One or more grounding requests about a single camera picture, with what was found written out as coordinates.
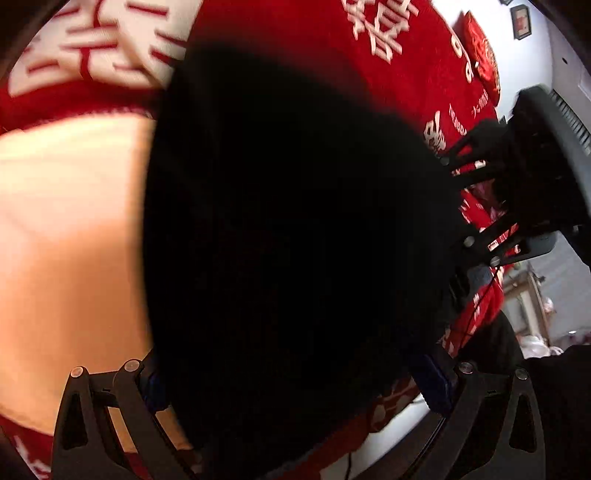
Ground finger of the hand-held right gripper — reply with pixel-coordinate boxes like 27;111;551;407
450;219;559;305
438;117;511;190

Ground cream white cloth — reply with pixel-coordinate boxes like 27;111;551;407
0;115;195;450

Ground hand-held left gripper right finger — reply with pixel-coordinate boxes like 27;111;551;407
406;353;548;480

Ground framed wall picture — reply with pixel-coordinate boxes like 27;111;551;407
510;4;533;41

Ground beige dresser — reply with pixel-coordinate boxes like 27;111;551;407
502;271;555;347

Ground red printed blanket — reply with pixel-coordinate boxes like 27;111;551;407
0;0;509;480

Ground black pants with grey-blue trim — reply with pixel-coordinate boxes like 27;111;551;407
141;34;472;480

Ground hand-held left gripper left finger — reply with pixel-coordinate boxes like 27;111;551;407
52;348;204;480

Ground red pillow with gold print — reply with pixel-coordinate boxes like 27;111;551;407
462;11;503;101

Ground person's black clothing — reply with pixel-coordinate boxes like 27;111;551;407
457;316;591;480

